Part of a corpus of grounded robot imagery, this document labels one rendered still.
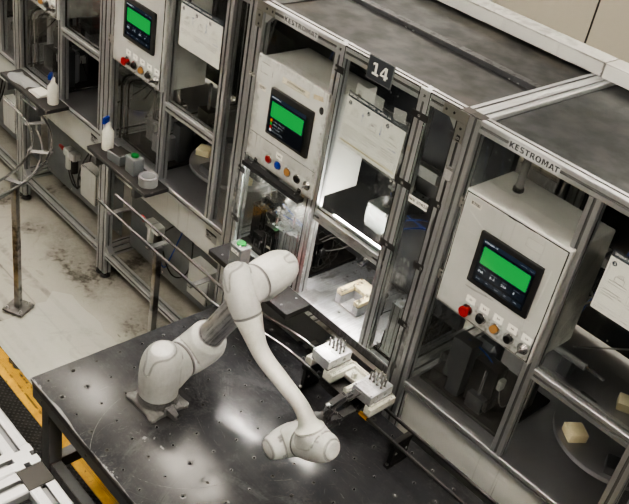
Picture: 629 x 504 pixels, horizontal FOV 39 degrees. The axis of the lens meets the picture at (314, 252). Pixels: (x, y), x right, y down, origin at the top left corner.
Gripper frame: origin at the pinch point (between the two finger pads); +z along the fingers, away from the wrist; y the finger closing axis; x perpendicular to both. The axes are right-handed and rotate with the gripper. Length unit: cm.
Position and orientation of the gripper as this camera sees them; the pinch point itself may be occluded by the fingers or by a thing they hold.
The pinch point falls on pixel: (350, 402)
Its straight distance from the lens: 331.8
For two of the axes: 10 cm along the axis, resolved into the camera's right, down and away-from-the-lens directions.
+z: 7.2, -2.9, 6.4
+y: 1.7, -8.1, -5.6
